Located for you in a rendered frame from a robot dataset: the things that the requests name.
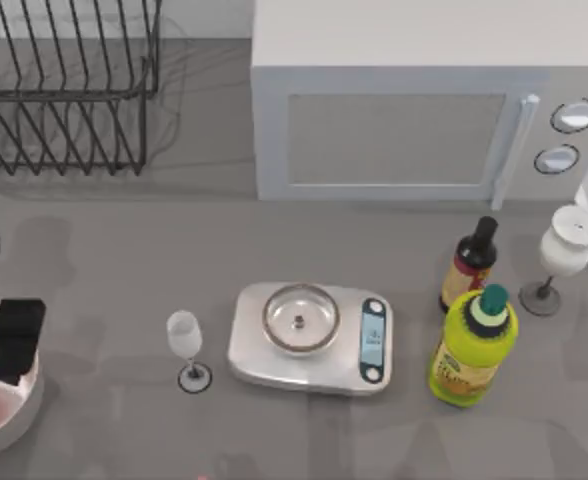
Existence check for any small clear wine glass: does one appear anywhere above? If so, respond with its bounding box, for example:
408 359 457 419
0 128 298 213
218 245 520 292
165 310 213 394

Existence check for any silver kitchen scale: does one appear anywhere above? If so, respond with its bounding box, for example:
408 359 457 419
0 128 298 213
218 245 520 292
226 281 395 398

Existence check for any round metal scale plate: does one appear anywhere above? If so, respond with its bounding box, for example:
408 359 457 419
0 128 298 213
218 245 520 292
261 282 341 358

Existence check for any microwave door with window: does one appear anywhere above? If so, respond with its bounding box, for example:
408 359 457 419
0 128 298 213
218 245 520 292
253 69 546 202

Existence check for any yellow-green bottle with green cap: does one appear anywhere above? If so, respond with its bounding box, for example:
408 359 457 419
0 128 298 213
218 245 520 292
427 283 519 409

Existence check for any dark brown bottle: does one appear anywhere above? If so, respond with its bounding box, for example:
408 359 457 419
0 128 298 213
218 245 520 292
439 216 499 314

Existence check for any pale microwave oven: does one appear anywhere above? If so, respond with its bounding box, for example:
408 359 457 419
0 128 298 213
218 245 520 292
251 0 588 210

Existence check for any white goblet with dark stem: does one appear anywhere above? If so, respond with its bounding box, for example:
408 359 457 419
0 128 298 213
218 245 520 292
518 204 588 317

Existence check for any small round microwave knob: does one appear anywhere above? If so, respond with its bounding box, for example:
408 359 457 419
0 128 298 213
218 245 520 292
534 144 581 175

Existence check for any large round microwave knob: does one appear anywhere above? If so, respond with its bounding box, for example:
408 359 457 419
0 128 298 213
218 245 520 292
550 98 588 134

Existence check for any black wire dish rack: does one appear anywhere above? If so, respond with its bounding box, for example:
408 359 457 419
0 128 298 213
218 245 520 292
0 0 164 177

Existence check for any pale microwave door handle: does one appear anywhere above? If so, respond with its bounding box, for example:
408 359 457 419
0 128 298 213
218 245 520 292
490 94 541 211

